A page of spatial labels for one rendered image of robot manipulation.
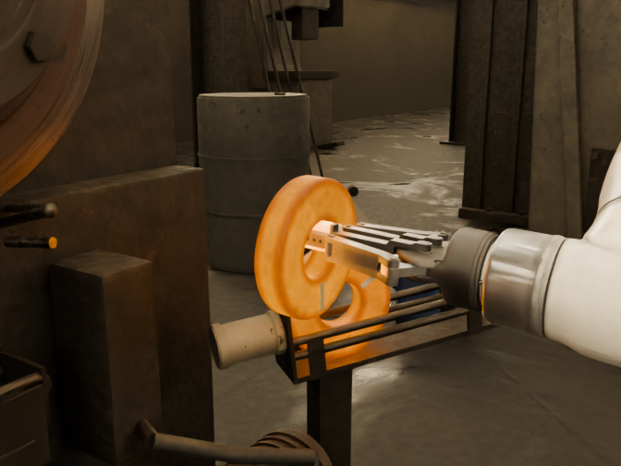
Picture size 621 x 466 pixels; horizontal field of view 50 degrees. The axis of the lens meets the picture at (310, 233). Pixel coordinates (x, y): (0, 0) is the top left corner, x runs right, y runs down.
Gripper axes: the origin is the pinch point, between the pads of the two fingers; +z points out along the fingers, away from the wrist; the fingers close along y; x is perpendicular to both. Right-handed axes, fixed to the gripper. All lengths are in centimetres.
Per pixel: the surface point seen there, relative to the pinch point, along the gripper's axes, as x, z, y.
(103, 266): -5.3, 19.8, -11.8
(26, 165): 7.3, 18.8, -20.9
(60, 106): 12.6, 19.1, -16.6
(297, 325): -16.1, 7.4, 9.2
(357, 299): -13.8, 3.4, 17.9
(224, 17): 37, 277, 304
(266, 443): -31.4, 8.2, 4.3
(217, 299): -91, 149, 154
